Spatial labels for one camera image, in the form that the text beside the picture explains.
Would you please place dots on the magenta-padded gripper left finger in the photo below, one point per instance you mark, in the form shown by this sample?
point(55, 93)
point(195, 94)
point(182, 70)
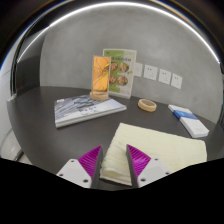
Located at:
point(89, 162)

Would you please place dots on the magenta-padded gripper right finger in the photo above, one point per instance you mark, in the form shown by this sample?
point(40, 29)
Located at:
point(139, 161)

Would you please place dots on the cream ribbed towel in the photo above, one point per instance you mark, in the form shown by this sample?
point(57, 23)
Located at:
point(156, 143)

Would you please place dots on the grey printed book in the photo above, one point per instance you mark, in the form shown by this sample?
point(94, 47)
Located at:
point(86, 108)

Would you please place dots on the white book with blue band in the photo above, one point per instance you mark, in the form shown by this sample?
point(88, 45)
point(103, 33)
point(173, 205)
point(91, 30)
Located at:
point(191, 123)

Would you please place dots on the green menu sign stand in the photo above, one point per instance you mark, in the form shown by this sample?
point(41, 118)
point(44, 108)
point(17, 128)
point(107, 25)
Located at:
point(125, 71)

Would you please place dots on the white ceiling light strip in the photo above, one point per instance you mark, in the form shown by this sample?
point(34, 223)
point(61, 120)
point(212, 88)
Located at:
point(113, 4)

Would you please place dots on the white wall socket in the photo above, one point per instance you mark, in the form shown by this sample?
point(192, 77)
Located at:
point(164, 76)
point(176, 81)
point(138, 69)
point(150, 72)

